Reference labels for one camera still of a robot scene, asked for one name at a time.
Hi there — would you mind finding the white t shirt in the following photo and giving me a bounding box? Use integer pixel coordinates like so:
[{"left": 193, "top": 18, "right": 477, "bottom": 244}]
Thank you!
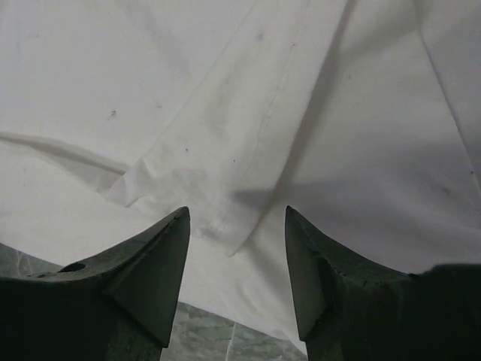
[{"left": 1, "top": 1, "right": 480, "bottom": 348}]

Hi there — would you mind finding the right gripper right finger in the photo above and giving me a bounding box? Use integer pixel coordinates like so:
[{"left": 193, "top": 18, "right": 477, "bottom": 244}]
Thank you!
[{"left": 285, "top": 207, "right": 480, "bottom": 360}]

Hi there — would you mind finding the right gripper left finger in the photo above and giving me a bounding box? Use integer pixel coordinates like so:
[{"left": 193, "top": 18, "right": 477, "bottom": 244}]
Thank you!
[{"left": 1, "top": 207, "right": 190, "bottom": 360}]

